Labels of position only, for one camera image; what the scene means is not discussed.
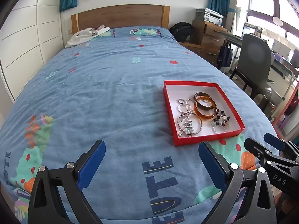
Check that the dark olive bangle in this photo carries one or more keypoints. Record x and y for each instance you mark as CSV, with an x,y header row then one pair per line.
x,y
201,94

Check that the silver wristwatch green dial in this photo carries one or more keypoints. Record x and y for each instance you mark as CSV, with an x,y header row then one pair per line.
x,y
189,129

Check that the large thin silver bangle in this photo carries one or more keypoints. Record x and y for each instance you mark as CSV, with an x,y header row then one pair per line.
x,y
181,122

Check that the wooden drawer cabinet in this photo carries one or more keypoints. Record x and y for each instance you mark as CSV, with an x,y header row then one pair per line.
x,y
206,40

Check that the black backpack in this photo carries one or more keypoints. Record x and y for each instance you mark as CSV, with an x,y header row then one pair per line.
x,y
182,31

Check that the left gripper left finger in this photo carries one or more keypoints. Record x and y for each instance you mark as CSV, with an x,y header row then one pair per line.
x,y
46,206

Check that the twisted silver hoop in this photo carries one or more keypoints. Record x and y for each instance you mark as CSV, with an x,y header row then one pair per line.
x,y
217,129
185,106

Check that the dark office chair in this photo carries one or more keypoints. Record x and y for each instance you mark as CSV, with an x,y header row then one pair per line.
x,y
253,67

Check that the white garment on bed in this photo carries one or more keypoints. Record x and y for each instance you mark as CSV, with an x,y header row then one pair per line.
x,y
86,35

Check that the red jewelry box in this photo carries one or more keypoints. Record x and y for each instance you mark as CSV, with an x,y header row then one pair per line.
x,y
174,90

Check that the desk by window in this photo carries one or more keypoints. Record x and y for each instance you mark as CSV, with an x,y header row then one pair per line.
x,y
278,66

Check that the white printer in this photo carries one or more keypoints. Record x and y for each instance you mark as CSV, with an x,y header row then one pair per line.
x,y
207,15

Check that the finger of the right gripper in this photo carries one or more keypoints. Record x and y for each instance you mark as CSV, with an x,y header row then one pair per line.
x,y
274,141
257,149

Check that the white wardrobe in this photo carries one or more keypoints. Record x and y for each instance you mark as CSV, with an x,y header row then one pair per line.
x,y
30,36

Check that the blue patterned bedspread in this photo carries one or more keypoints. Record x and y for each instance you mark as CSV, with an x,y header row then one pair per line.
x,y
111,89

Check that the amber bangle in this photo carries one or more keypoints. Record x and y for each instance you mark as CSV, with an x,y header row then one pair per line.
x,y
211,101

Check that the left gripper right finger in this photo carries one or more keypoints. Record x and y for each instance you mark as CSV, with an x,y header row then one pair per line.
x,y
258,204

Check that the navy tote bag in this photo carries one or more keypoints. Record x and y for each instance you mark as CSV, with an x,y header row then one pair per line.
x,y
225,57

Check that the wooden headboard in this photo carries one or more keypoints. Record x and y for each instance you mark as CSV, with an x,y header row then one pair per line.
x,y
122,16

